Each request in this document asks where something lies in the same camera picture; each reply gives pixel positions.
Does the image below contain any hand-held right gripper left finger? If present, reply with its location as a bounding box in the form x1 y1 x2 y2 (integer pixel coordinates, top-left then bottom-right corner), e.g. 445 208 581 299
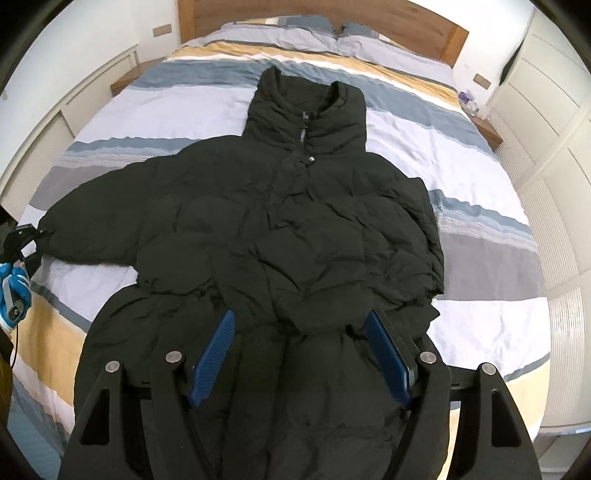
58 309 236 480

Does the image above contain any black puffer jacket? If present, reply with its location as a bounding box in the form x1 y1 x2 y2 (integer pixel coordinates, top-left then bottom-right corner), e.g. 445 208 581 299
37 67 446 480

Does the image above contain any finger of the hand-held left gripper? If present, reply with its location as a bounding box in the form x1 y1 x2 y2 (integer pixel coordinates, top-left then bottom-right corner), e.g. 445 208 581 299
4 223 49 265

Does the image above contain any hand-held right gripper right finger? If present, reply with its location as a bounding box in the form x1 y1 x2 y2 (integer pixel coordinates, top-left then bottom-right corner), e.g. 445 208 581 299
368 308 542 480

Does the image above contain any wooden nightstand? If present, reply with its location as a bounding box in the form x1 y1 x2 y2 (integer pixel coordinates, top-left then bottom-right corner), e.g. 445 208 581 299
471 113 504 149
111 60 162 95

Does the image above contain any white wardrobe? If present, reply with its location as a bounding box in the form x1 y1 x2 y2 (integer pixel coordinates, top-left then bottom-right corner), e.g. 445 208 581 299
489 9 591 435

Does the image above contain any striped duvet bed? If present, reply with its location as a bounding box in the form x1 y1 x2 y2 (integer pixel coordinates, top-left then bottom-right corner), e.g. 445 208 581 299
9 14 552 462

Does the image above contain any wooden headboard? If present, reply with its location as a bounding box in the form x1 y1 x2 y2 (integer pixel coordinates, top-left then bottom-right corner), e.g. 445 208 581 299
178 0 469 65

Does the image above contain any dark hanging item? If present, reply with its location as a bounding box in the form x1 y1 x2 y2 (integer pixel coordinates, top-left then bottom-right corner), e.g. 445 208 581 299
501 44 525 86

